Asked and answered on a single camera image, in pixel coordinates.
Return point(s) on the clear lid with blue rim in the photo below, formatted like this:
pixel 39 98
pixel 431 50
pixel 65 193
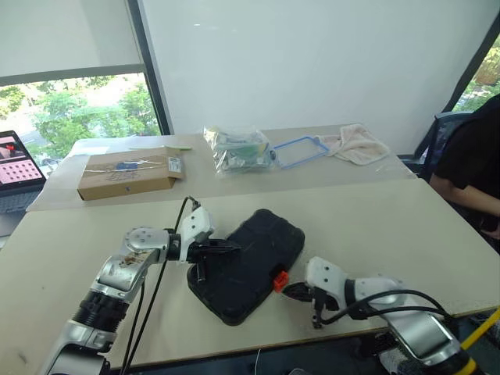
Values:
pixel 282 166

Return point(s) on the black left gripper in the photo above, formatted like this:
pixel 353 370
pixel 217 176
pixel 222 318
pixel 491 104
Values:
pixel 201 254

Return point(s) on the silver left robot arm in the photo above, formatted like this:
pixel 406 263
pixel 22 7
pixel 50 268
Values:
pixel 121 269

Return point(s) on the white paper sheet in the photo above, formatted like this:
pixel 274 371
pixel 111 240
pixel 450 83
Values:
pixel 91 149

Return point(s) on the white roller blind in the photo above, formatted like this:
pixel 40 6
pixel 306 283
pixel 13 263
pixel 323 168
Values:
pixel 66 35

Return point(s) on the clear plastic bag of parts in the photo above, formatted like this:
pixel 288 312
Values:
pixel 240 152

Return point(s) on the beige cloth towel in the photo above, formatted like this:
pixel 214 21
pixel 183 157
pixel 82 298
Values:
pixel 361 146

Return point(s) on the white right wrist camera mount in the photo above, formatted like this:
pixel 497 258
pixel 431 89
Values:
pixel 326 275

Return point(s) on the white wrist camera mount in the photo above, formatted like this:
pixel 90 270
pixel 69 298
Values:
pixel 326 275
pixel 197 226

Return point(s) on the open laptop computer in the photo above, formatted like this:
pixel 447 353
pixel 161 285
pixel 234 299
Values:
pixel 15 172

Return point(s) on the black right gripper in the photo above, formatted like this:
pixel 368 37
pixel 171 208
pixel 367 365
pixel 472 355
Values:
pixel 324 301

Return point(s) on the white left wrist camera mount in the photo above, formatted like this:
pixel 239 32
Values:
pixel 197 226

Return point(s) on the black plastic tool case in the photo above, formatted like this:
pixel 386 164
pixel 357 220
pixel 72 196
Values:
pixel 250 273

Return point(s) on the dark window frame post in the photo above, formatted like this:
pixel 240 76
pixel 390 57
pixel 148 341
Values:
pixel 152 66

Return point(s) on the thin green strip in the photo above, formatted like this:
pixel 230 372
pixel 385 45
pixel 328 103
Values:
pixel 179 147

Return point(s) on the dark office chair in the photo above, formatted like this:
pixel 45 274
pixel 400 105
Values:
pixel 439 133

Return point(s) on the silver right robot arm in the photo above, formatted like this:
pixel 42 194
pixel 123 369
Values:
pixel 418 328

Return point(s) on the flat brown cardboard box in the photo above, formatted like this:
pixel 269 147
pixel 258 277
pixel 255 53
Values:
pixel 129 176

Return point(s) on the person in black shirt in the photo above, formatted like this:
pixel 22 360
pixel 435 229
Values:
pixel 468 156

